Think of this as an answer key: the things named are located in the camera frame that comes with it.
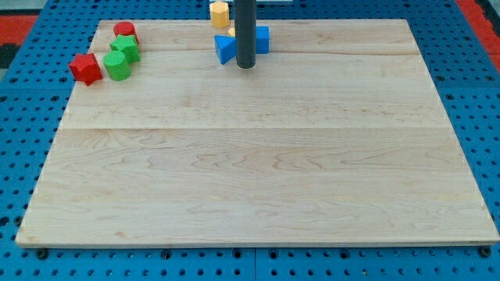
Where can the light wooden board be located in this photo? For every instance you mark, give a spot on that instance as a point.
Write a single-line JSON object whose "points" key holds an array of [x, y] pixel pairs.
{"points": [[336, 138]]}

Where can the blue triangle block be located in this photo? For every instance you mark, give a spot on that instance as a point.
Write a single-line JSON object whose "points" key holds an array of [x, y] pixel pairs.
{"points": [[225, 47]]}

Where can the blue cube block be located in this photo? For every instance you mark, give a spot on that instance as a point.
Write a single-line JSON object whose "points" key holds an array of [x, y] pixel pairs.
{"points": [[262, 40]]}

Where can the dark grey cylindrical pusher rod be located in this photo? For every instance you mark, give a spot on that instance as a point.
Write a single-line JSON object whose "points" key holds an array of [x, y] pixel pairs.
{"points": [[245, 32]]}

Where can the yellow hexagon block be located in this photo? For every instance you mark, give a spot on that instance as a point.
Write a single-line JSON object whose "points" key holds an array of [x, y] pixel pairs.
{"points": [[219, 14]]}

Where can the green star block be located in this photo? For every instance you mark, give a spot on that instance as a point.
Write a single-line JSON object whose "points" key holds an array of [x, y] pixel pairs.
{"points": [[127, 44]]}

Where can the green cylinder block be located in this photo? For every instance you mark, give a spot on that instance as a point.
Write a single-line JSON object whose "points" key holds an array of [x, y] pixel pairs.
{"points": [[116, 65]]}

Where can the red cylinder block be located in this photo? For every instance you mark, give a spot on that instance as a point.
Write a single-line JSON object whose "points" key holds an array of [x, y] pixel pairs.
{"points": [[125, 28]]}

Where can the red star block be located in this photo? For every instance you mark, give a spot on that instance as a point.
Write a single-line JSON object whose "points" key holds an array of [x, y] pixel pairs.
{"points": [[85, 68]]}

